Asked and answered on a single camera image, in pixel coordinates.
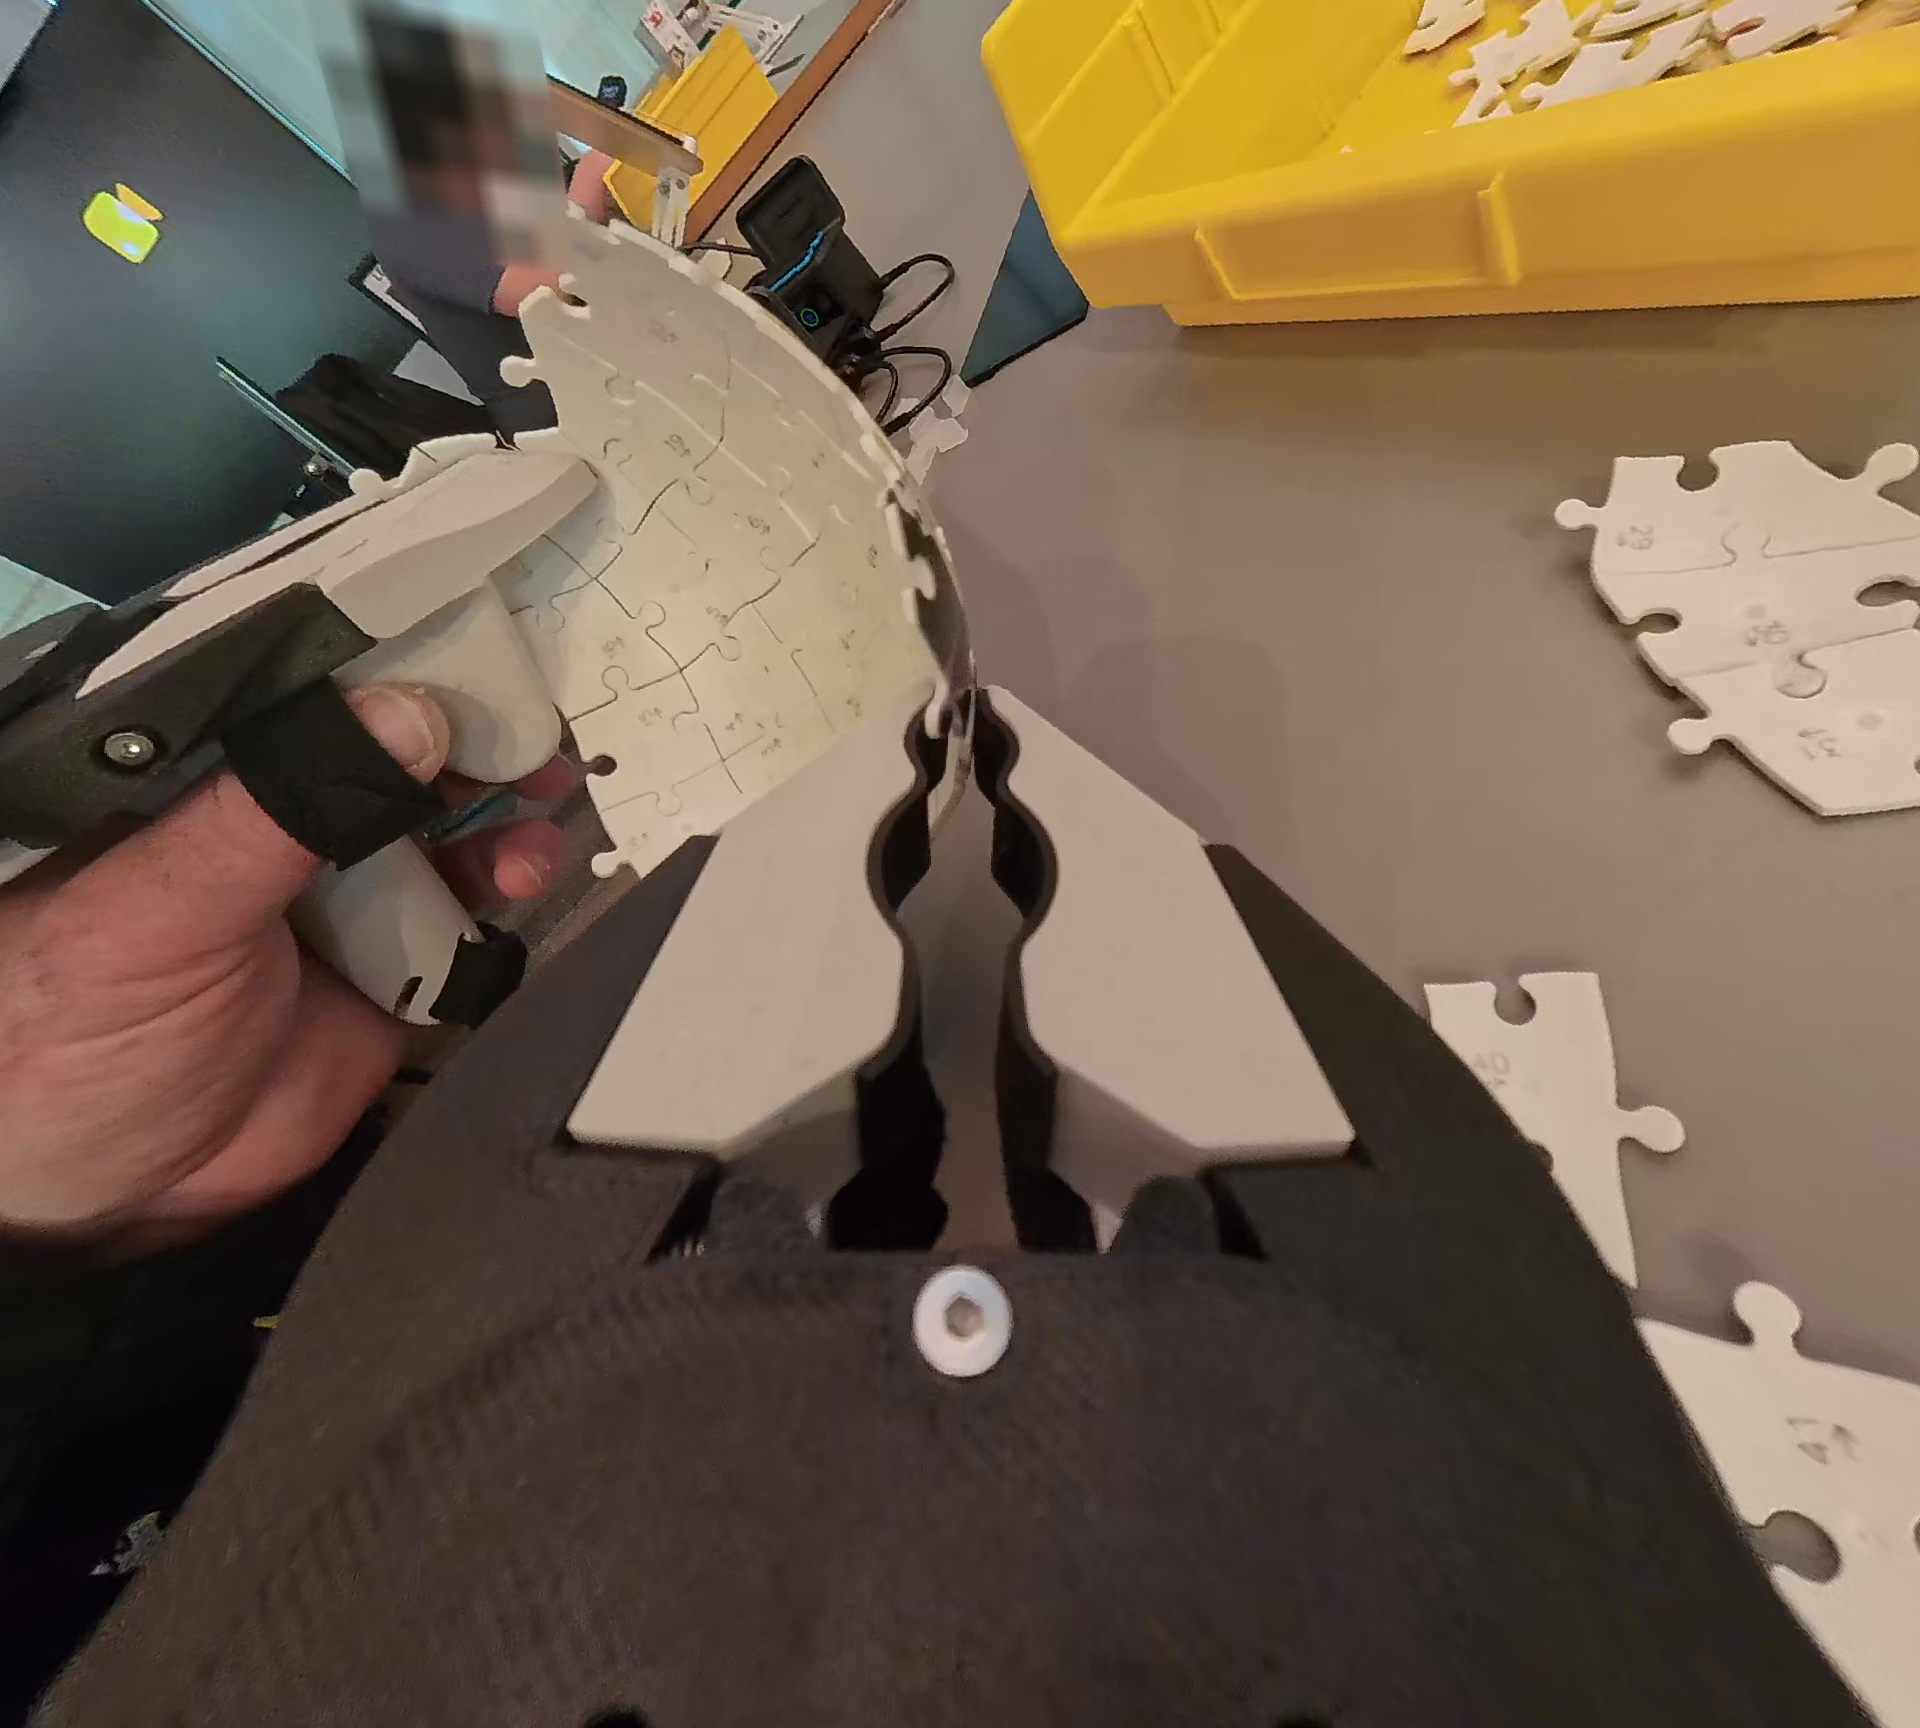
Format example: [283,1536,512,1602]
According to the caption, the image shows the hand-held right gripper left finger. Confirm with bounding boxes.
[565,708,961,1250]

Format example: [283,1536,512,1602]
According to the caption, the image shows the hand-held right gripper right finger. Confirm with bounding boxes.
[974,686,1356,1253]

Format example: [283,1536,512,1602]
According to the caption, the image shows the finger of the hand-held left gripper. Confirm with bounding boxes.
[156,433,546,602]
[74,449,605,698]

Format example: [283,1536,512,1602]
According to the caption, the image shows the assembled white puzzle ball section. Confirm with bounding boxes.
[498,210,980,877]

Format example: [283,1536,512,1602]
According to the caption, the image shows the yellow plastic bin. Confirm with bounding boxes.
[982,0,1920,330]
[605,23,782,234]

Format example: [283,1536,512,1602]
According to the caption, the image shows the scattered loose puzzle pieces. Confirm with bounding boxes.
[1421,969,1920,1728]

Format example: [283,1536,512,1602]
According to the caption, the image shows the three-piece joined puzzle strip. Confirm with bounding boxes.
[1554,439,1920,817]

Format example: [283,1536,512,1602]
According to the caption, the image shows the person's left hand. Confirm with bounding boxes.
[0,682,590,1242]

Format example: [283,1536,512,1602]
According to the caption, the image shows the black monitor screen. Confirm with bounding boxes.
[0,0,413,606]

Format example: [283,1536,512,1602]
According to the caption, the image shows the brown wooden desk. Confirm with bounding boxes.
[546,0,911,246]

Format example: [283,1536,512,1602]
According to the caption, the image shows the person's black top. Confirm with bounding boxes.
[0,1111,395,1728]

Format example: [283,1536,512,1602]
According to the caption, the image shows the black flat pad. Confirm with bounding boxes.
[960,190,1091,387]

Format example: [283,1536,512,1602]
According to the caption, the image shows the black cable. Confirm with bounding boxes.
[832,249,961,438]

